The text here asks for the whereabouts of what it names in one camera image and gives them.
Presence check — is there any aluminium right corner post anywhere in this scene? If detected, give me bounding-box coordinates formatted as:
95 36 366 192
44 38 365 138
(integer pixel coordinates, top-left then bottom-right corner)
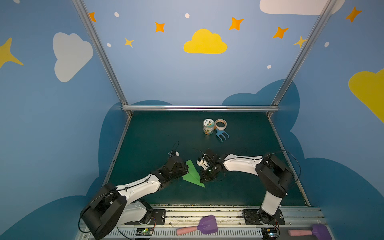
267 0 338 119

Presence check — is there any aluminium back frame rail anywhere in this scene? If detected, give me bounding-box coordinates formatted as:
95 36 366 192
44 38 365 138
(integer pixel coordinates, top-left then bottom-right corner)
122 105 279 112

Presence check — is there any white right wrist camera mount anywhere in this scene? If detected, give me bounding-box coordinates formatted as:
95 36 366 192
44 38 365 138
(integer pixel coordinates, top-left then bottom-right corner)
197 149 217 170

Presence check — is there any white tape roll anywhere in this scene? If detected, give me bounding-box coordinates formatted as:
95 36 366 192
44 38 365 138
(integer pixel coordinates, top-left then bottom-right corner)
215 119 228 131

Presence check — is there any purple scoop pink handle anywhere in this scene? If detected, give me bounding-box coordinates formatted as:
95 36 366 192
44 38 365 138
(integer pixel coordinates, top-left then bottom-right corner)
288 224 332 240
176 215 218 236

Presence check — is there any right green circuit board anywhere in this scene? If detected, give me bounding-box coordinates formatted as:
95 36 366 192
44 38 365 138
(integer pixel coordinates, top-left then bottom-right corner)
262 228 280 240

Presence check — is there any green square paper sheet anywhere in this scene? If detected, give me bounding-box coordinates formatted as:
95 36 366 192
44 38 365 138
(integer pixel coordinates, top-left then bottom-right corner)
183 160 205 188

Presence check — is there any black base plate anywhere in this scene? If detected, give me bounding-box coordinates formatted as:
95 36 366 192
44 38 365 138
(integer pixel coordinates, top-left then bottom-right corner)
124 209 166 226
242 209 286 225

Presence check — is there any aluminium left corner post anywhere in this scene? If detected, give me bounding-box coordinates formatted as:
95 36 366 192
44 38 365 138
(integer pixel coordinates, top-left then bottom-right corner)
72 0 128 107

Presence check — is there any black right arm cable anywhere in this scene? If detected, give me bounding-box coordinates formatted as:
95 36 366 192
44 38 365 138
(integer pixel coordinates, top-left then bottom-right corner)
269 149 302 187

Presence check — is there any blue garden hand rake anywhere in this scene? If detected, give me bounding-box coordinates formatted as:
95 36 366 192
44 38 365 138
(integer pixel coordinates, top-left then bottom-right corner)
216 129 230 142

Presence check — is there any left green circuit board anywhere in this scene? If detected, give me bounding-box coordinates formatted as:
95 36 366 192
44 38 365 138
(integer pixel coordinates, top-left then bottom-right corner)
135 228 154 237

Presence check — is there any aluminium corner post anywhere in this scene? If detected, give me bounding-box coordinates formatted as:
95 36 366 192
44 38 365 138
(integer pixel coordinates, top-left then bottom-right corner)
267 0 338 119
72 0 128 107

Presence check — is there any carrot snack jar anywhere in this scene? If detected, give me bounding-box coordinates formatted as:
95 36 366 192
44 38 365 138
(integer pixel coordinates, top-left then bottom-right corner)
203 119 215 135

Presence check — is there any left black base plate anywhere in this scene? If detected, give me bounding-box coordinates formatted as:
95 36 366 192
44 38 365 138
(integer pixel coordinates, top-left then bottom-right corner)
124 209 166 226

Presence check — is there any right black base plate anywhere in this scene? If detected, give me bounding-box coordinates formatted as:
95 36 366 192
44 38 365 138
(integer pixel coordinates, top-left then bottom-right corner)
242 209 286 225

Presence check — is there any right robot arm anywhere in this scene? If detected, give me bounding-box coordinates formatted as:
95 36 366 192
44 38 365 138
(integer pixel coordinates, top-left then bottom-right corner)
197 153 295 225

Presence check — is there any aluminium front rail base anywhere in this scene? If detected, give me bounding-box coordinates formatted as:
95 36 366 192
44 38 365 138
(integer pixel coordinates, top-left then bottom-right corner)
76 202 334 240

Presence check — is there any green circuit board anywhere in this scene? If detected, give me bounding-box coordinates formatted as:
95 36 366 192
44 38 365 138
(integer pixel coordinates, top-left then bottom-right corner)
135 228 154 237
262 228 280 240

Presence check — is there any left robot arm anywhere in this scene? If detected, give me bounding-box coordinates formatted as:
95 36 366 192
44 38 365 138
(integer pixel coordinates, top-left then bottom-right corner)
80 155 189 240

